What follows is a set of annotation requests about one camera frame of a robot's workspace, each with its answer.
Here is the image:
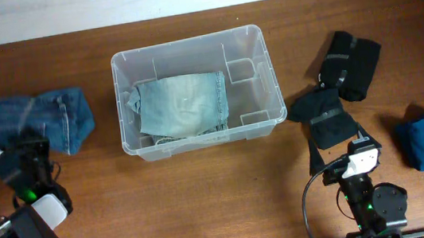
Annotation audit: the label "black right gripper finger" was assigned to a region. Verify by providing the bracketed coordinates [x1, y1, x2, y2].
[307, 139, 325, 177]
[357, 123, 382, 149]

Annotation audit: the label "dark blue jeans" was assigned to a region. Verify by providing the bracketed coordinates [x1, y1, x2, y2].
[0, 88, 95, 155]

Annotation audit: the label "light blue jeans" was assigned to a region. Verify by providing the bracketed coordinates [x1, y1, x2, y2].
[127, 72, 229, 145]

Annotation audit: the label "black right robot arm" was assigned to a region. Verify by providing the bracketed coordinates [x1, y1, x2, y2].
[302, 126, 424, 238]

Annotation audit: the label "black folded garment lower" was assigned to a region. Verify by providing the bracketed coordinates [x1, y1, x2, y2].
[287, 88, 358, 150]

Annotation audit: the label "black folded garment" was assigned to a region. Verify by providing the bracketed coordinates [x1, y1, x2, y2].
[317, 31, 382, 102]
[287, 88, 358, 150]

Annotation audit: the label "black folded garment upper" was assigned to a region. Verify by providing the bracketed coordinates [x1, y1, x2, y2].
[317, 31, 382, 102]

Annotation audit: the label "clear plastic storage bin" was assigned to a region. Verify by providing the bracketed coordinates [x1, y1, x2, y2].
[111, 25, 287, 162]

